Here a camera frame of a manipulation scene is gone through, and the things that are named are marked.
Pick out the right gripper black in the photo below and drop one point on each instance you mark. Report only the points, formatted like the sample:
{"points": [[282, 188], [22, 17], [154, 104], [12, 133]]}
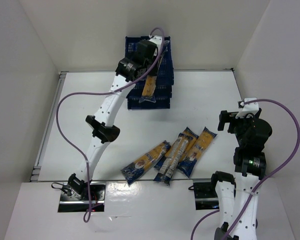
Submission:
{"points": [[225, 120]]}

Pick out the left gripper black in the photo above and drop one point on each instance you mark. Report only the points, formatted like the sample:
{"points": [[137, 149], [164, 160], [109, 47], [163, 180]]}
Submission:
{"points": [[155, 68]]}

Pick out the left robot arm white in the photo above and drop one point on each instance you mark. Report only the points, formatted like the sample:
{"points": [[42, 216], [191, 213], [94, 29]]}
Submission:
{"points": [[130, 68]]}

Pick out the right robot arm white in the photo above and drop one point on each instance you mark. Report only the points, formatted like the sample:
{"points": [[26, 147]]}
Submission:
{"points": [[238, 203]]}

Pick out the blue stacked crate shelf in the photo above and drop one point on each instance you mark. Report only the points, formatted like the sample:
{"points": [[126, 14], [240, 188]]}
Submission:
{"points": [[163, 90]]}

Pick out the spaghetti bag under grey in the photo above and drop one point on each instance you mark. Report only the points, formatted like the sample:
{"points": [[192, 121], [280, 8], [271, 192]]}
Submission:
{"points": [[187, 132]]}

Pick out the grey label spaghetti bag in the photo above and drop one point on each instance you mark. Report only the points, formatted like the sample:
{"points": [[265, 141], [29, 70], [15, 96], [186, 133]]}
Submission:
{"points": [[169, 165]]}

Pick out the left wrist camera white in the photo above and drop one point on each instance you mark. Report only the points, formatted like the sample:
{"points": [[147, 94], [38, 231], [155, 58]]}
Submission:
{"points": [[160, 44]]}

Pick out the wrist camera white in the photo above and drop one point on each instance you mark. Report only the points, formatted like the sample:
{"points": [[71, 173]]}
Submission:
{"points": [[247, 108], [160, 44]]}

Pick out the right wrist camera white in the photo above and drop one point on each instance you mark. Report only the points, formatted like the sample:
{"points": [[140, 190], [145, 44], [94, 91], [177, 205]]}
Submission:
{"points": [[247, 108]]}

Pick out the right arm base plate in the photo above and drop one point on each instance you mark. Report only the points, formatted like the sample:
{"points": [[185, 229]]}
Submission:
{"points": [[205, 196]]}

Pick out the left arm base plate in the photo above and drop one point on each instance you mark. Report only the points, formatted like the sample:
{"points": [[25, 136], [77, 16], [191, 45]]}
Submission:
{"points": [[69, 202]]}

